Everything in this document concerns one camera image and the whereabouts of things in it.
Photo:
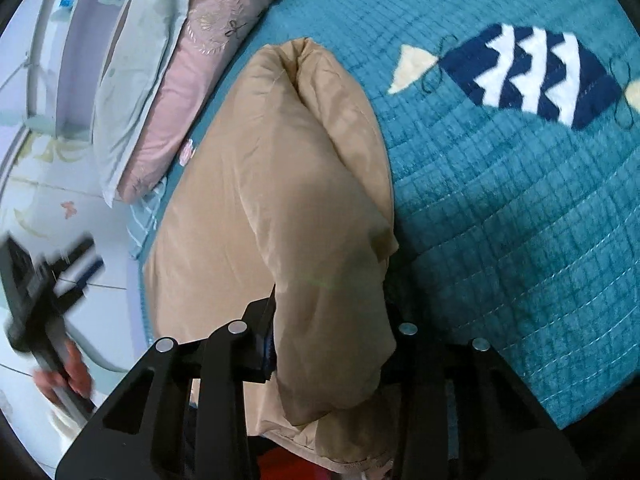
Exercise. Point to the red cloth under bed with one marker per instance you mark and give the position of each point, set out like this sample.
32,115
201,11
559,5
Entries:
279,464

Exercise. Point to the person's left hand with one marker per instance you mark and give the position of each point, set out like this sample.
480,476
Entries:
77,377

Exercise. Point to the white pillow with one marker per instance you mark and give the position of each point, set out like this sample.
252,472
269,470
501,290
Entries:
130,82

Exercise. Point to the lavender headboard shelf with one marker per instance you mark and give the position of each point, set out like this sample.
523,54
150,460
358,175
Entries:
65,63

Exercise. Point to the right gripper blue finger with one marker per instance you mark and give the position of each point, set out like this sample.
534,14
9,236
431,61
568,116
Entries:
260,359

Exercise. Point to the striped teal blanket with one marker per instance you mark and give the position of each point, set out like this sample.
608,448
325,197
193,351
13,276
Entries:
143,218

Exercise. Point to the teal quilted bedspread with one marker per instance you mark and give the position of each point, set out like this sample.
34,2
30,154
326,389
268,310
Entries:
514,161

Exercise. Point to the pink folded duvet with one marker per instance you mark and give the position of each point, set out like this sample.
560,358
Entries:
212,32

